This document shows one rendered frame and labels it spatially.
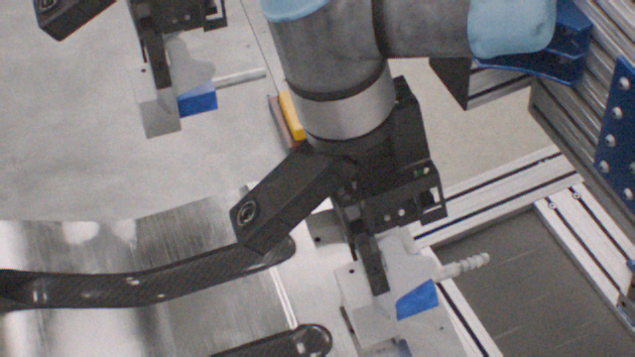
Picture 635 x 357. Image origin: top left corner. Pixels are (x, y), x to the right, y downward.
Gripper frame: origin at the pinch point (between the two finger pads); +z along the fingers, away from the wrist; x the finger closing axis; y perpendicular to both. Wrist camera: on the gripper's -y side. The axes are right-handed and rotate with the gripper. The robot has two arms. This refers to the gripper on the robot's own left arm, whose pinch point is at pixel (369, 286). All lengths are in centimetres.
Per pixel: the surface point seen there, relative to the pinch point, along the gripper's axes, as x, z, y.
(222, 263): 11.6, 3.1, -11.4
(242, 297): 7.0, 3.4, -10.7
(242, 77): 28.1, -3.4, -3.3
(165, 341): 4.9, 2.8, -18.3
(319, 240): 12.9, 6.5, -2.0
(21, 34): 57, 3, -25
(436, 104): 109, 86, 35
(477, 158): 94, 88, 37
